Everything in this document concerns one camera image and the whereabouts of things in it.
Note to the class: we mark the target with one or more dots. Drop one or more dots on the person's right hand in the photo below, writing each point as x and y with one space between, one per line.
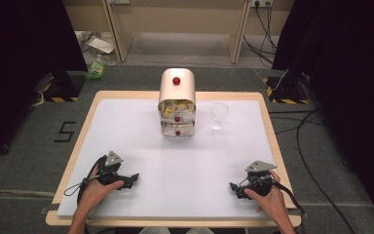
271 201

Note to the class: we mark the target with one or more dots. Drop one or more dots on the white table mat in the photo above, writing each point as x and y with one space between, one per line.
181 162

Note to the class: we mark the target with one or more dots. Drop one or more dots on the dark curtain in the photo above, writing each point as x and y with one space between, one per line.
347 81
19 65

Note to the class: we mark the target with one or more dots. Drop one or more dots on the pile of small paper packets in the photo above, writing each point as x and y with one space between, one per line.
175 108

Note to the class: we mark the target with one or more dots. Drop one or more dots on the white drawer with red knob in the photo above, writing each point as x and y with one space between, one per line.
177 119
177 132

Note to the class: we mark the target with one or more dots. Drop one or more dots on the beige wooden desk frame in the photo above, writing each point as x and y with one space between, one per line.
178 19

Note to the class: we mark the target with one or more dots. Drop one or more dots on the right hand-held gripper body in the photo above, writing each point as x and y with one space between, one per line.
259 178

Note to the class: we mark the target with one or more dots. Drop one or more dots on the white drawer cabinet red knobs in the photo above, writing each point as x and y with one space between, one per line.
176 94

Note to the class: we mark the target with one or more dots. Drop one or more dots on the white wall power socket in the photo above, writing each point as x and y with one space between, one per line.
261 3

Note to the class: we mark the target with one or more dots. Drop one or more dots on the person's left hand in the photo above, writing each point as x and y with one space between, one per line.
94 192

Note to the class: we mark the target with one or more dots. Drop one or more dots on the black stand base striped tape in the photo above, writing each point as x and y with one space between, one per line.
287 89
58 88

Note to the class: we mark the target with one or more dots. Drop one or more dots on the crumpled white papers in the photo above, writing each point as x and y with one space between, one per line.
97 44

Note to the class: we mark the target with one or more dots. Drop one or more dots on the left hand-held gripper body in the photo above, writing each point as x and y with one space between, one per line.
109 170

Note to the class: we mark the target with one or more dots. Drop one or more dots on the green plastic packet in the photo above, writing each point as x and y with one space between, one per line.
96 70

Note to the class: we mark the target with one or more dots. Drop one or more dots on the clear glass cup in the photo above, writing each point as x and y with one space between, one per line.
218 113

